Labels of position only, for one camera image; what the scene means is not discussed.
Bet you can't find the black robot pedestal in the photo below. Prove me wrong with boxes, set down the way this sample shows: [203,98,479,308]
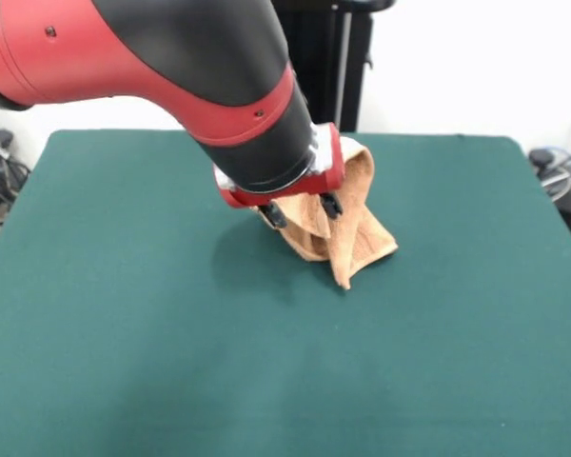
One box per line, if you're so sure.
[270,0,400,133]

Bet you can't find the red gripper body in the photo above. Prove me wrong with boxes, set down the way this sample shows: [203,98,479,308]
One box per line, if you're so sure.
[213,122,347,209]

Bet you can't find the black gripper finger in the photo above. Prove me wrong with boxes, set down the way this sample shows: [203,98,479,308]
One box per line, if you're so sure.
[261,199,287,230]
[319,189,344,221]

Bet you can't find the orange terry towel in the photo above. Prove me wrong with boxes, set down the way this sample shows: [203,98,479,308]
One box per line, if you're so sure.
[251,136,400,290]

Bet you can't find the dark green table cloth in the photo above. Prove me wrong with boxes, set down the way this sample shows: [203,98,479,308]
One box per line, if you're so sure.
[0,129,571,457]

